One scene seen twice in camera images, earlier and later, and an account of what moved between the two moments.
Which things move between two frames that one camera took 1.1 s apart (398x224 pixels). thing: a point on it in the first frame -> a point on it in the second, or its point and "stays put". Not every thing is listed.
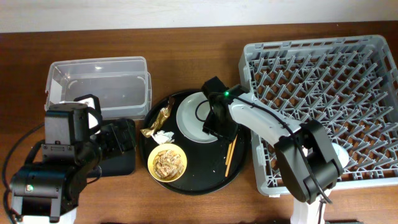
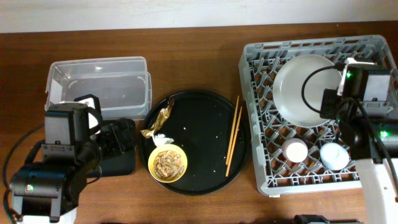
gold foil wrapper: x=160 y=118 stays put
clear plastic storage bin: x=122 y=84 stays put
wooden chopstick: x=231 y=157 stays put
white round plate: x=191 y=111 -> x=288 y=86
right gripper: x=218 y=128 -> x=328 y=103
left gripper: x=121 y=137 stays put
